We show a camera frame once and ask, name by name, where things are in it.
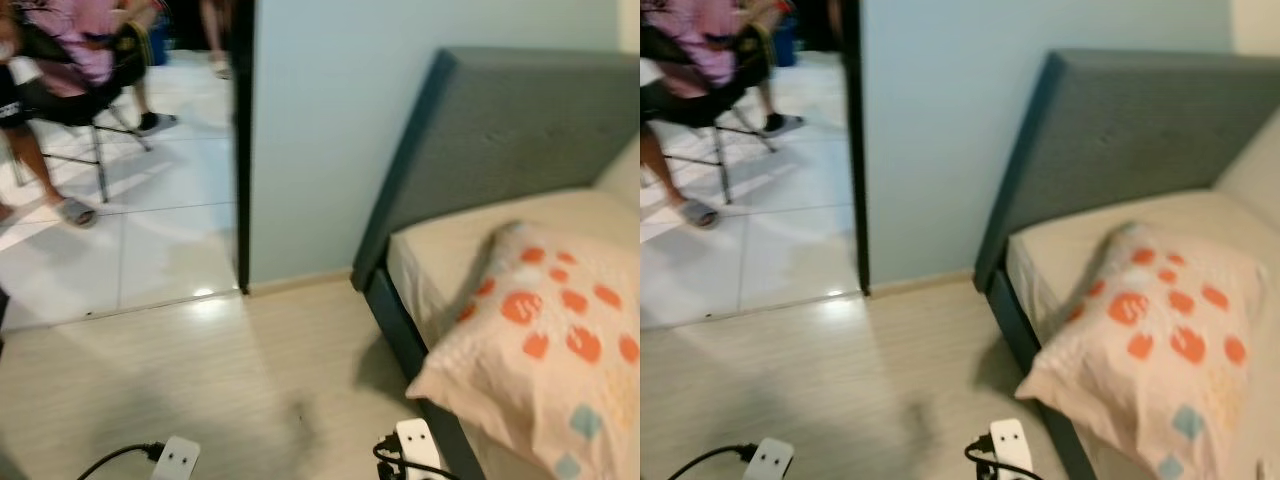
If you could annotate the pink pillow with orange dots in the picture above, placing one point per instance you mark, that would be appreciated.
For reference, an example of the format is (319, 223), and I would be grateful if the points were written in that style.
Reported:
(1170, 340)
(560, 330)

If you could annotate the person leg with grey slipper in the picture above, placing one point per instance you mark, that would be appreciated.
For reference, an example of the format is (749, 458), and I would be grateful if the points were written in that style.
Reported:
(35, 165)
(668, 175)

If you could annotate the black folding chair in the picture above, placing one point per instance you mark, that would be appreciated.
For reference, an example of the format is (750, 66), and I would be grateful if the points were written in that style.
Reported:
(722, 170)
(100, 165)

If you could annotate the grey upholstered headboard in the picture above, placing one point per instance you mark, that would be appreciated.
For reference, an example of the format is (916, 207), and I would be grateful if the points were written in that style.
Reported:
(1120, 130)
(500, 130)

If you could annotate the cream sheeted mattress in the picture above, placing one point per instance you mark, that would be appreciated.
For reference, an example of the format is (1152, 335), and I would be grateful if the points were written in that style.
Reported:
(1060, 250)
(450, 250)

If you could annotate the person in pink shirt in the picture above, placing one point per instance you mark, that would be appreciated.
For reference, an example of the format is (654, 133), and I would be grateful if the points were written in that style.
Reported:
(700, 40)
(80, 40)

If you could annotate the blue container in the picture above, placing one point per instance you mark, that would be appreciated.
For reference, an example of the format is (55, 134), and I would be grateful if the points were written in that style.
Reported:
(160, 40)
(786, 42)

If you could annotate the standing person bare legs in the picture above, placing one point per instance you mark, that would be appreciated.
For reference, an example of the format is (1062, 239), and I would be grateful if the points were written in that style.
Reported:
(215, 40)

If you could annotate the black door frame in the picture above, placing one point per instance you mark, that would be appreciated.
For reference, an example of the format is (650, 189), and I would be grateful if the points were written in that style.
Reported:
(242, 150)
(857, 150)

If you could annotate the dark bed frame rail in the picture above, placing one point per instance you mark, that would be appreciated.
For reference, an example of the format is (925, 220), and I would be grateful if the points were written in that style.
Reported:
(1020, 335)
(405, 335)

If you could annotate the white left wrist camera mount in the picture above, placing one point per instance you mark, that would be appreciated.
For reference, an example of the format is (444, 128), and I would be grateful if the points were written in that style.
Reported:
(178, 460)
(770, 462)

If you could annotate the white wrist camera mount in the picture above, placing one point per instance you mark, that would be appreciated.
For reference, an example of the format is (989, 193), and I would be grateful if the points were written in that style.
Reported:
(770, 462)
(178, 460)
(418, 445)
(1010, 445)

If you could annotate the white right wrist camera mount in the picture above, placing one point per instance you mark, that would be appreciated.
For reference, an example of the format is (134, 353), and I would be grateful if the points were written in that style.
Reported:
(1010, 445)
(418, 445)

